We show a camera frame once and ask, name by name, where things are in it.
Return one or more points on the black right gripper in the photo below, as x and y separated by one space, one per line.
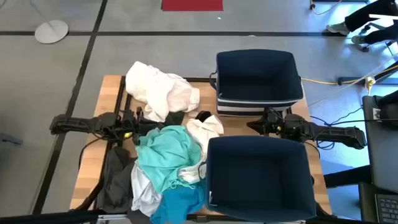
273 126

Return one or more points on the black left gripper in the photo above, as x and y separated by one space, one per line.
130 124

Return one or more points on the large white shirt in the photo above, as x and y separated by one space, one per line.
155 90

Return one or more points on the dark green garment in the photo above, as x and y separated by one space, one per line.
175 119

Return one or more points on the teal garment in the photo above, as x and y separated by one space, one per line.
168 155

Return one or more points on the small white collared garment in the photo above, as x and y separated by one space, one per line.
205 130

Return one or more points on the dark grey garment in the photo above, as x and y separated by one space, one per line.
115 180

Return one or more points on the light grey garment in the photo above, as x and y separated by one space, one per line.
143 193

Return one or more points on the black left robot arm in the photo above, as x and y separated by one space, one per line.
77 124

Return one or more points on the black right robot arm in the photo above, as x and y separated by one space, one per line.
326 133

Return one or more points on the plain navy fabric bin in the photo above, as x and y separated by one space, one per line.
258 174

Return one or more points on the navy white-striped fabric bin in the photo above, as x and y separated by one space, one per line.
258 74

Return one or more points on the black beam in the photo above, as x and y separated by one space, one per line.
345 177

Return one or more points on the black floor bar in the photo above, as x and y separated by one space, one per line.
354 79

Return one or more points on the white and yellow plug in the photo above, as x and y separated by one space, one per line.
369 82

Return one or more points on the grey round-base floor stand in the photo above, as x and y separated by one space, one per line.
51 32

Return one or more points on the grey floor object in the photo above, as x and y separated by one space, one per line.
9 138

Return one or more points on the grey desk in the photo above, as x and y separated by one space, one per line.
382 155

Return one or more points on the black bag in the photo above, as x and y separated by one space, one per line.
390 115

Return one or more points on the red floor mat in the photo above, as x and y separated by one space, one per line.
192 4

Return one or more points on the black laptop keyboard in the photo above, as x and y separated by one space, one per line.
387 208

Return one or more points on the person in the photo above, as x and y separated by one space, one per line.
367 15

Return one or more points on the office chair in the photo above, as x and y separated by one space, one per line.
384 17

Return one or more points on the black metal table frame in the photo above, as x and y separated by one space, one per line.
119 93

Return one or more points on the silver bracket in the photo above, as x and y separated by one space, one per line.
115 216

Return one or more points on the black rail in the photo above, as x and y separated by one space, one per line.
46 217

